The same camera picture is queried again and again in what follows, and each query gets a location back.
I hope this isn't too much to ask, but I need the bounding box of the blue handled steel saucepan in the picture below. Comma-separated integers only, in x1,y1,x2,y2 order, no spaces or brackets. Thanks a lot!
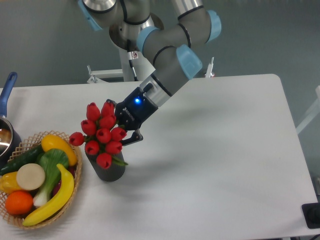
0,72,22,168

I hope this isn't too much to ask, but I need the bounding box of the green bok choy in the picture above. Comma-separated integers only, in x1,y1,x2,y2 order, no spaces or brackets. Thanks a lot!
33,148,69,208

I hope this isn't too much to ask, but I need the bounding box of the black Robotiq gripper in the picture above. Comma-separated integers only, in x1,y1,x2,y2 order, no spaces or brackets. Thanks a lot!
105,86,159,146

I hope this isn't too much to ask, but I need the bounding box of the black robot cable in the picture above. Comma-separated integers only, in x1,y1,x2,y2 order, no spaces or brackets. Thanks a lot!
126,39,139,82

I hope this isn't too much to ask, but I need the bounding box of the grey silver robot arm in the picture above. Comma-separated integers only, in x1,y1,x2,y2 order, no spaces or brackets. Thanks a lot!
78,0,222,146

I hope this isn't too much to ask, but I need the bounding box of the beige round radish slice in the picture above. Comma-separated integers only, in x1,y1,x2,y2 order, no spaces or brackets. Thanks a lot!
16,163,46,191

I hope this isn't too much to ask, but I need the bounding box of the dark red fruit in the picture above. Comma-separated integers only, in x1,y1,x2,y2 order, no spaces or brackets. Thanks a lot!
51,166,76,197

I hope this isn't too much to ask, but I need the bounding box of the woven wicker basket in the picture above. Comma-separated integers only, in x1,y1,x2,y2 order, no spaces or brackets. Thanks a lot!
0,130,83,230

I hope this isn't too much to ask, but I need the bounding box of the white frame at right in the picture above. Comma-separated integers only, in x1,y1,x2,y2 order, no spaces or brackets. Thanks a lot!
295,85,320,135

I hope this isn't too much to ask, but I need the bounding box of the dark grey ribbed vase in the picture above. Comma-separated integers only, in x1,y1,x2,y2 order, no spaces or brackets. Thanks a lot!
84,141,127,182

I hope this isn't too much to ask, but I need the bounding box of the red tulip bouquet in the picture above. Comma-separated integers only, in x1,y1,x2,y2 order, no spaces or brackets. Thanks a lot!
68,101,129,170

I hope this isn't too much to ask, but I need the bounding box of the yellow banana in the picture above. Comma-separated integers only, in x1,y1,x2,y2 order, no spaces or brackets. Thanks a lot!
22,163,75,227

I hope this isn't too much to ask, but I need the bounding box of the yellow bell pepper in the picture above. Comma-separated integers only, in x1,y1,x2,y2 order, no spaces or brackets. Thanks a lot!
0,171,23,194

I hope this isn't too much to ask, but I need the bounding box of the orange fruit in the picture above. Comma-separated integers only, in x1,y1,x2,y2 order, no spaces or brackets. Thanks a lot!
5,190,33,215

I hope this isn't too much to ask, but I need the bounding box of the black device at edge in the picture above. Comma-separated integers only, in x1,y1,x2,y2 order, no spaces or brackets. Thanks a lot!
301,202,320,229

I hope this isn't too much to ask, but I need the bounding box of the dark green cucumber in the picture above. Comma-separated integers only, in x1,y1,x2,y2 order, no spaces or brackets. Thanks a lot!
0,145,44,176

